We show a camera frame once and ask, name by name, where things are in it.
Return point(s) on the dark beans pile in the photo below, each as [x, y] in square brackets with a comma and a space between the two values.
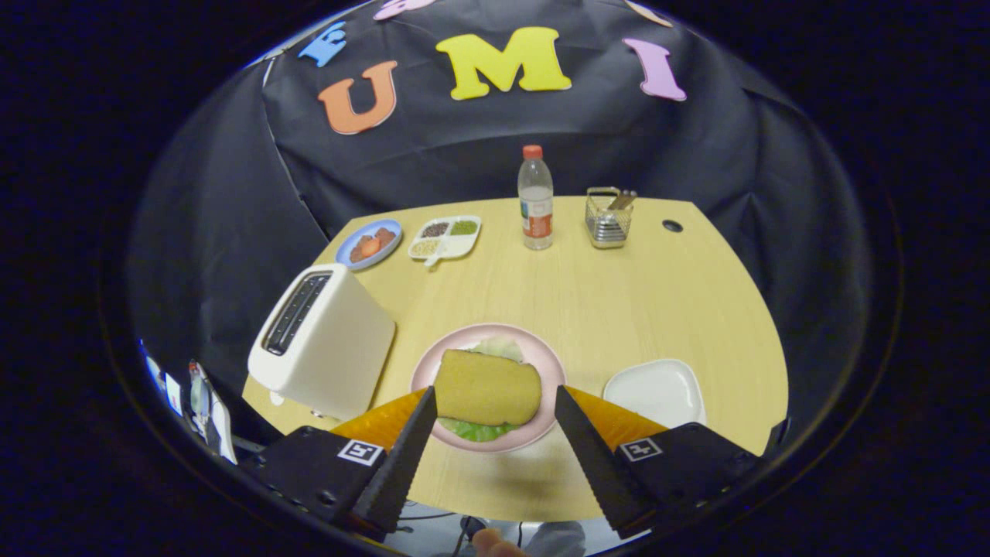
[435, 229]

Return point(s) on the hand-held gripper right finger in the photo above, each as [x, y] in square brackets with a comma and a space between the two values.
[595, 468]

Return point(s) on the green beans pile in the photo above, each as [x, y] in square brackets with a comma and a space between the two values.
[464, 227]

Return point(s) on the pale beans pile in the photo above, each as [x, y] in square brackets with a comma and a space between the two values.
[425, 247]

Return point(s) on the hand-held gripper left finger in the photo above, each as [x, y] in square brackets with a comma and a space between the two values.
[398, 468]

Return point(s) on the brown and orange food pieces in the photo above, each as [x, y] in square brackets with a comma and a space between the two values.
[371, 246]

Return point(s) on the green lettuce leaf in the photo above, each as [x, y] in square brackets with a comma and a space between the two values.
[476, 430]

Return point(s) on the toasted bread slice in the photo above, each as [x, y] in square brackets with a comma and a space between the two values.
[487, 387]

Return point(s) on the white plate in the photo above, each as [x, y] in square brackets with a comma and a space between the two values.
[657, 391]

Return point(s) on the white divided snack tray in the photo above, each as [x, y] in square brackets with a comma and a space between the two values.
[460, 246]

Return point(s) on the clear water bottle red cap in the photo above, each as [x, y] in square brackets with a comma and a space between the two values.
[536, 209]

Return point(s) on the pink plate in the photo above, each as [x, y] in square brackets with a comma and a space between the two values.
[464, 336]

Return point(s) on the pale blurred clutter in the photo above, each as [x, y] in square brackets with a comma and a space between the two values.
[220, 429]

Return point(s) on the blue plate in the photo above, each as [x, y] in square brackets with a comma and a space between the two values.
[390, 232]

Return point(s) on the white toaster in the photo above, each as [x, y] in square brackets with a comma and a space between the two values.
[332, 356]

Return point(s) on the black backdrop cloth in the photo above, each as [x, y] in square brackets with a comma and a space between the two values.
[464, 147]

